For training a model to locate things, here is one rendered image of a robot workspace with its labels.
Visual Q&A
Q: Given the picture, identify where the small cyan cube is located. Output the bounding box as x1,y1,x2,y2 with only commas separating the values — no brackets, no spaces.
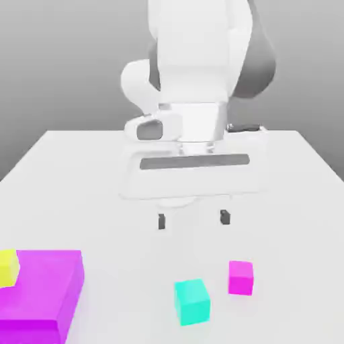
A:
173,278,212,327

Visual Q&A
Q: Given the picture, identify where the small yellow cube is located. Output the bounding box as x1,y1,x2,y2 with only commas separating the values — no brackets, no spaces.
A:
0,249,21,289

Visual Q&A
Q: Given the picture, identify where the small magenta cube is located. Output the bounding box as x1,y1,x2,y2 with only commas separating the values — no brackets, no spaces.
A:
227,259,255,297

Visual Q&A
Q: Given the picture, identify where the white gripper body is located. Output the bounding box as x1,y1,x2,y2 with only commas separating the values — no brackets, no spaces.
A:
118,149,266,202

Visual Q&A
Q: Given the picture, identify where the large purple box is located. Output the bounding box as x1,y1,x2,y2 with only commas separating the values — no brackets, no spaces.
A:
0,249,86,344

